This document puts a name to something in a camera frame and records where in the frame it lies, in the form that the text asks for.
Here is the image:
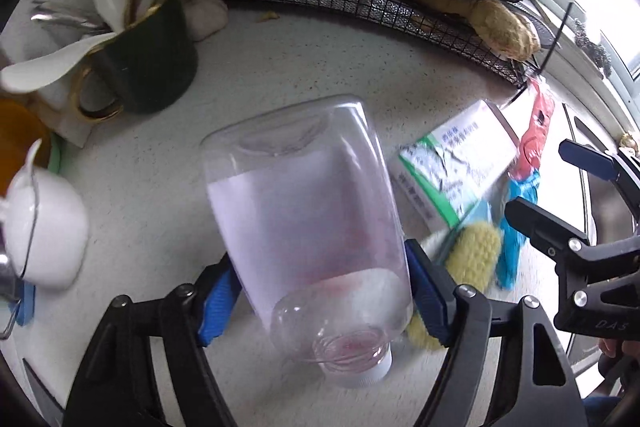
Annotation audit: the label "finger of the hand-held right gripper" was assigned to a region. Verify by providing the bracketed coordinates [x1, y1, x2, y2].
[505, 198, 601, 268]
[558, 139, 640, 208]

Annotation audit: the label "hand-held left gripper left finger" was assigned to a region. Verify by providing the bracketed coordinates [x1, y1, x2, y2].
[62, 256, 242, 427]

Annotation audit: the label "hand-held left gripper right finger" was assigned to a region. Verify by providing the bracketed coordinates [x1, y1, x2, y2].
[405, 238, 588, 427]

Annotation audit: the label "clear plastic bottle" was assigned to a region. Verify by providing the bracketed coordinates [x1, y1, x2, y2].
[200, 94, 416, 389]

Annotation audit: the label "person's right hand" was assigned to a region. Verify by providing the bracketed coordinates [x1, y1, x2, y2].
[597, 337, 631, 380]

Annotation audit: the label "blue plastic packet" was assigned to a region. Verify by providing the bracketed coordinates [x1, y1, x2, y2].
[492, 169, 543, 292]

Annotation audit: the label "pink packet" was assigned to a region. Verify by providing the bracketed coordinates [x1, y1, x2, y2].
[515, 77, 556, 180]

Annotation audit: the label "yellow bristle scrub brush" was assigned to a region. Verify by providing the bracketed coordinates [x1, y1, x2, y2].
[405, 219, 503, 352]

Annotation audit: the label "green and white medicine box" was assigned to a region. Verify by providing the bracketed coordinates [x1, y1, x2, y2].
[397, 99, 521, 230]

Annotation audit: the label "steel wool scrubber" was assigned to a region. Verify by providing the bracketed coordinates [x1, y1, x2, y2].
[572, 18, 615, 80]

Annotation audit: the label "window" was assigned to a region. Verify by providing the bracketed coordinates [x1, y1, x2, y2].
[565, 0, 640, 82]

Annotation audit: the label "ginger root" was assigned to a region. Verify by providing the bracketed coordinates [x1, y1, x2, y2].
[412, 0, 542, 60]

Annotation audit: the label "white ceramic sugar bowl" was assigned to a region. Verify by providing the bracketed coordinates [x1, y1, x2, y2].
[0, 139, 91, 290]

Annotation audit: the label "blue coaster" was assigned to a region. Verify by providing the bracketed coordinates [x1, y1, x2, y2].
[12, 279, 37, 328]

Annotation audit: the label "stainless steel teapot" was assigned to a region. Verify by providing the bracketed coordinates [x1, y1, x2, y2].
[0, 237, 23, 303]

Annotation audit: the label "orange bowl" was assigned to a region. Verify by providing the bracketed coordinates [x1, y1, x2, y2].
[0, 99, 51, 198]

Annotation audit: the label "garlic bulb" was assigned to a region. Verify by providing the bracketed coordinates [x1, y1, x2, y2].
[182, 0, 229, 42]

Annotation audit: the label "metal utensils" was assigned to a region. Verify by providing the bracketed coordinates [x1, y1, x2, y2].
[30, 0, 108, 32]

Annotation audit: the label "dark mug with gold handle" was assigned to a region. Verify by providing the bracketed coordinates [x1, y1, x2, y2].
[70, 0, 198, 122]

